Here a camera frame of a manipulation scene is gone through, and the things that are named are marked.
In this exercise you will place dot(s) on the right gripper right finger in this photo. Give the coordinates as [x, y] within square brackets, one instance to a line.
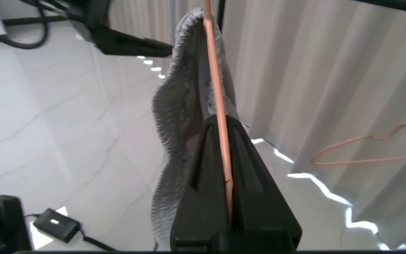
[263, 211]

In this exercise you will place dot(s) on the white curtain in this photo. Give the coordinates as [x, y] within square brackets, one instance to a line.
[312, 70]

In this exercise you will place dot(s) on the pink clothes hanger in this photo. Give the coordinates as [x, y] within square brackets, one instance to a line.
[365, 161]
[218, 106]

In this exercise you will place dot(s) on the black power adapter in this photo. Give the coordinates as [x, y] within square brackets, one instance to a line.
[56, 225]

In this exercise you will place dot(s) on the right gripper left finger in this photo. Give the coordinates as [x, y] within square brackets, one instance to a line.
[199, 204]

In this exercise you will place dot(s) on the black clothes rack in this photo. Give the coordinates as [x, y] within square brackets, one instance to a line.
[393, 5]

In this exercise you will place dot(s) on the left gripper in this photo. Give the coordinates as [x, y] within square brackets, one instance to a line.
[93, 16]

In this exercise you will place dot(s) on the pale grey shorts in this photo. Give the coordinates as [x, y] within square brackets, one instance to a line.
[178, 116]

